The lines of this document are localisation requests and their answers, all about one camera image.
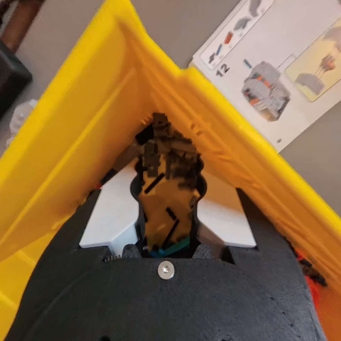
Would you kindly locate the black device with green lights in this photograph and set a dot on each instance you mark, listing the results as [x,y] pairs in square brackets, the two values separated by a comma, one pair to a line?
[10,80]

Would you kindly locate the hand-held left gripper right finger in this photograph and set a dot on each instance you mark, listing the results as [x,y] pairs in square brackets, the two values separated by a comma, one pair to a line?
[226,213]

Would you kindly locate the yellow storage bin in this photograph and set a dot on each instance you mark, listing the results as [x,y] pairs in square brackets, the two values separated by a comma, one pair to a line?
[80,120]

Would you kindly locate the open instruction booklet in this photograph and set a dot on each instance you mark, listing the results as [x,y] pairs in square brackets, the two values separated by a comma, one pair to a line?
[279,40]

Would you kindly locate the pile of toy building parts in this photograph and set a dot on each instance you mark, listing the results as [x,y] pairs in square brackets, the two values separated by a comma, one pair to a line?
[165,149]

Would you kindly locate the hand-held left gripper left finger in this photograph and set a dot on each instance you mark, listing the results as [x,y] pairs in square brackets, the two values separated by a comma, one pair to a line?
[112,213]

